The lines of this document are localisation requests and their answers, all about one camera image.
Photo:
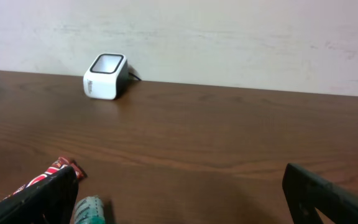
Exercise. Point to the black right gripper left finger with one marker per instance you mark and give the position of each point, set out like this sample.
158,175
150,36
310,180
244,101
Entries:
50,200

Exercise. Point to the red Top candy bar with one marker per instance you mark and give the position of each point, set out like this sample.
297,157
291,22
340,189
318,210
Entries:
58,165

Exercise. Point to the white barcode scanner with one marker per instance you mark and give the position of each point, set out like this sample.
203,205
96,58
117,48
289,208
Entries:
107,77

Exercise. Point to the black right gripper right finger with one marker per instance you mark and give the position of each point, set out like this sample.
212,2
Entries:
307,194

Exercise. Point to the blue mouthwash bottle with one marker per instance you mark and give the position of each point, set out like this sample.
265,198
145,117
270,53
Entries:
89,210

